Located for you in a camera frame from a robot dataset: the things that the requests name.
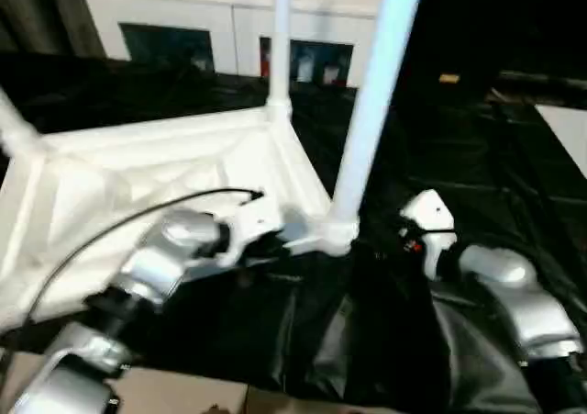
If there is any white plastic table leg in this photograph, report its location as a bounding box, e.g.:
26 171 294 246
327 0 431 232
264 0 295 122
0 86 48 161

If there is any white plastic table top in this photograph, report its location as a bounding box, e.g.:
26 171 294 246
0 100 362 329

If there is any black mat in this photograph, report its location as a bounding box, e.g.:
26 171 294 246
0 50 587 414

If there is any small red white container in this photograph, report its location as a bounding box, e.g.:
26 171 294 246
259 39 272 79

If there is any white flat board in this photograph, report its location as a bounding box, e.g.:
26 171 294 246
533 104 587 182

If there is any black cabinet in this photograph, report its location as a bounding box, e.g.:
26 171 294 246
384 0 587 94

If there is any white cabinet with glass doors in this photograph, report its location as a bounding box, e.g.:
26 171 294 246
79 0 382 89

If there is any grey curtain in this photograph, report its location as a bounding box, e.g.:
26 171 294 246
0 0 105 61

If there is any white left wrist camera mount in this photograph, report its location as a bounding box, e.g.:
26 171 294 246
214 192 286 272

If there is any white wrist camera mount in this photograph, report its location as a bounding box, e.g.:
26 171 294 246
214 192 286 272
397 188 459 283

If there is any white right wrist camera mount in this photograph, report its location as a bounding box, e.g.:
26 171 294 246
397 188 459 283

